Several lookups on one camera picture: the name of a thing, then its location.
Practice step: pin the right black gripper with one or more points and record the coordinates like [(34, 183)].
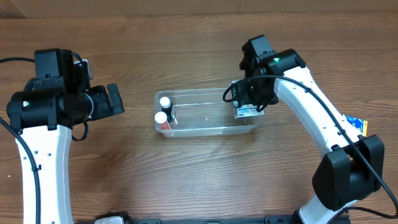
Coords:
[(249, 101)]

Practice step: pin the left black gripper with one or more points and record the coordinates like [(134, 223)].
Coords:
[(115, 98)]

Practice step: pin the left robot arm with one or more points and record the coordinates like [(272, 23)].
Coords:
[(42, 117)]

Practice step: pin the black bottle white cap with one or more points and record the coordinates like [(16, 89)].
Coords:
[(168, 108)]

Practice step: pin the blue yellow VapoDrops box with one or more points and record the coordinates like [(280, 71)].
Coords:
[(359, 124)]

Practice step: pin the orange bottle white cap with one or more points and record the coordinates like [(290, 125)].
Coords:
[(161, 120)]

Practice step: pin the white blue medicine box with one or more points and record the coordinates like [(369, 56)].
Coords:
[(243, 108)]

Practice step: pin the clear plastic container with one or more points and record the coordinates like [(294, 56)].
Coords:
[(202, 112)]

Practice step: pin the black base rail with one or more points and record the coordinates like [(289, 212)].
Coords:
[(125, 218)]

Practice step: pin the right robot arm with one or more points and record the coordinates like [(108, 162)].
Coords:
[(352, 163)]

